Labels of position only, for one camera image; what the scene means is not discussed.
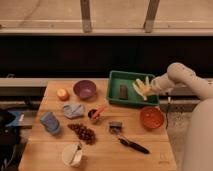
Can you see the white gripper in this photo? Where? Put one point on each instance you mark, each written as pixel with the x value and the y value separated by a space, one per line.
pixel 159 84

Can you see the yellow banana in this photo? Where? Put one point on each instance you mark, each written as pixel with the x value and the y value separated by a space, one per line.
pixel 140 88

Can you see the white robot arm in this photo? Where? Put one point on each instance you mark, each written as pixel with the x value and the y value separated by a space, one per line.
pixel 198 147

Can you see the green plastic tray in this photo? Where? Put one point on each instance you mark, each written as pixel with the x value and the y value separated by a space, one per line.
pixel 118 78

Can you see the dark brown bar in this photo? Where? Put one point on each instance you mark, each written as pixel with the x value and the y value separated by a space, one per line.
pixel 123 93

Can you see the orange red bowl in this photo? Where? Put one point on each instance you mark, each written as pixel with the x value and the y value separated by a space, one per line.
pixel 151 117

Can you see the orange carrot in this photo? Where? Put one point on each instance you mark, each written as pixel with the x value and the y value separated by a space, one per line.
pixel 98 111

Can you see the purple bowl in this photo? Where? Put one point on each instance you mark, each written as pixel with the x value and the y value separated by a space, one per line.
pixel 84 89

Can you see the small dark round item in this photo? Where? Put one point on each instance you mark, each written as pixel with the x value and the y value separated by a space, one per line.
pixel 91 113

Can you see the grey blue crumpled cloth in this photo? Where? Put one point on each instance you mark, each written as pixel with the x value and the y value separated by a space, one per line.
pixel 74 110

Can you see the bunch of dark grapes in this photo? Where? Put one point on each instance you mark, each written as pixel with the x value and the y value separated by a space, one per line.
pixel 83 132

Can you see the red apple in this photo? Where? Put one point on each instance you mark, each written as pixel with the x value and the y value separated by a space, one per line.
pixel 63 94

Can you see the blue sponge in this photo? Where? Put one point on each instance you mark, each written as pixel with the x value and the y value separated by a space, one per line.
pixel 50 123

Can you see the white cup with spoon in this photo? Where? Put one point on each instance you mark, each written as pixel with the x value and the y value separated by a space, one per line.
pixel 72 155

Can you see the dark equipment at left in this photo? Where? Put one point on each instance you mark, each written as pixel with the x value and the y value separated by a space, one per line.
pixel 9 139

